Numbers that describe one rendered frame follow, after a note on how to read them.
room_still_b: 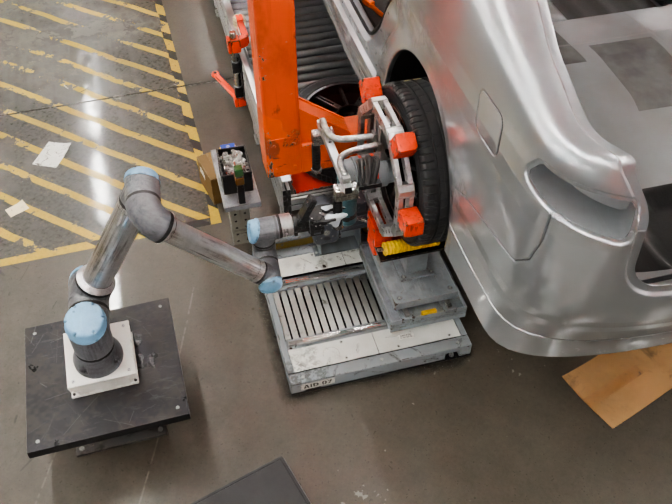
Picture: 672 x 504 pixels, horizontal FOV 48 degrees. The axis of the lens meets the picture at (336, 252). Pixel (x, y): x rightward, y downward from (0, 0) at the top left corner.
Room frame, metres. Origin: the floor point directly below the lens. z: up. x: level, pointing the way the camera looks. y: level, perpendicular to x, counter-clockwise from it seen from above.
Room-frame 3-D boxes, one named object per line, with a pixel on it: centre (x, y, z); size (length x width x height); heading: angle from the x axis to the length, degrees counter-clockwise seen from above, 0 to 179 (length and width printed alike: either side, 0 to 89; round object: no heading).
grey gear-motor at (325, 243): (2.61, -0.07, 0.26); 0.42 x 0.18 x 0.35; 105
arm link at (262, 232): (2.03, 0.27, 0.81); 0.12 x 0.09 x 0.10; 105
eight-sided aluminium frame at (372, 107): (2.33, -0.19, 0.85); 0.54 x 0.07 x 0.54; 15
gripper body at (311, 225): (2.07, 0.11, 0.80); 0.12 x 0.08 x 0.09; 105
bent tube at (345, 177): (2.20, -0.10, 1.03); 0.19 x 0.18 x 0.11; 105
